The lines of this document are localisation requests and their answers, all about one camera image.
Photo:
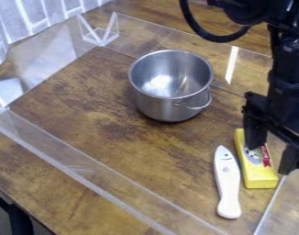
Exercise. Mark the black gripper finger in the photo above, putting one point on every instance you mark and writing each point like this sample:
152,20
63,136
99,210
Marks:
255,130
290,159

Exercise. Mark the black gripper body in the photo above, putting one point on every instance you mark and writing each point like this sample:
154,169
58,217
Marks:
279,107

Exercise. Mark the yellow butter block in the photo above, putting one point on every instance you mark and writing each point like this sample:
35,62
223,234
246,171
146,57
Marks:
258,170

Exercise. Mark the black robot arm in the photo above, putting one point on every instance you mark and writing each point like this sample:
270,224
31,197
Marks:
281,15

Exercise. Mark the stainless steel pot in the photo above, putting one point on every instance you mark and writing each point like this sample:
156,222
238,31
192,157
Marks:
170,80

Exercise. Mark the clear acrylic barrier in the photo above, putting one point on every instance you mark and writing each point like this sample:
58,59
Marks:
90,165

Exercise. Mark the white patterned curtain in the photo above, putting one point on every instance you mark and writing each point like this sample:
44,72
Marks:
26,17

